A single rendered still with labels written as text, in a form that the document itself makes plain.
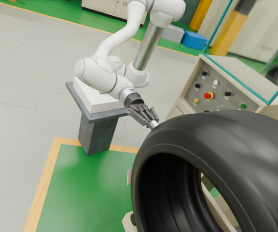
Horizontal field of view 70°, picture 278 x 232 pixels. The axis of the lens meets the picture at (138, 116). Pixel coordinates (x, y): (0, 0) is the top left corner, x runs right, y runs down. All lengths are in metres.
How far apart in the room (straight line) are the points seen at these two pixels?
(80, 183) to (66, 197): 0.17
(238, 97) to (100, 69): 0.84
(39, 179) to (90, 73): 1.31
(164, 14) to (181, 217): 1.03
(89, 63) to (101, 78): 0.08
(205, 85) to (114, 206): 1.23
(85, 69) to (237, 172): 0.64
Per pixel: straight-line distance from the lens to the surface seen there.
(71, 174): 1.97
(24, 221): 1.81
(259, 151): 0.42
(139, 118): 0.76
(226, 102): 1.37
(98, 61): 0.86
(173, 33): 6.17
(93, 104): 1.50
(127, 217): 0.90
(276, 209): 0.40
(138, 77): 1.54
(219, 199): 0.99
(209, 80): 1.45
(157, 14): 1.25
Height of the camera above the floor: 1.67
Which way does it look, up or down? 38 degrees down
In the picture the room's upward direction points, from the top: 21 degrees clockwise
